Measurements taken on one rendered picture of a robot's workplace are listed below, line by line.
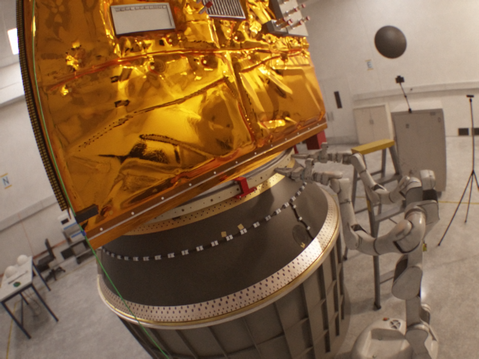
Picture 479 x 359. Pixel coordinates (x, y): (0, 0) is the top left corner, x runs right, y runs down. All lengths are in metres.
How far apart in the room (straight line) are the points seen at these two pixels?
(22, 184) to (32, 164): 0.55
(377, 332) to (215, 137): 1.83
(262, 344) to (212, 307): 0.46
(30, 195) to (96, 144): 5.62
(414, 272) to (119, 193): 1.35
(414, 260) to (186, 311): 1.16
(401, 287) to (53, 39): 1.90
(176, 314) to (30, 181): 5.61
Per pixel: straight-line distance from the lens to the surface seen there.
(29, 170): 6.52
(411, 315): 1.59
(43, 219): 6.57
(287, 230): 1.39
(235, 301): 1.28
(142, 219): 1.09
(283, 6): 2.01
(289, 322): 1.59
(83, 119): 1.01
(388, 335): 2.11
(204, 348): 1.58
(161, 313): 1.42
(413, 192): 1.23
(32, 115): 1.13
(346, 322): 2.54
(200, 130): 1.15
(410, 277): 1.29
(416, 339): 1.71
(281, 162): 1.48
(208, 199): 1.22
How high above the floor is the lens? 2.08
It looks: 16 degrees down
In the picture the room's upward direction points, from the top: 16 degrees counter-clockwise
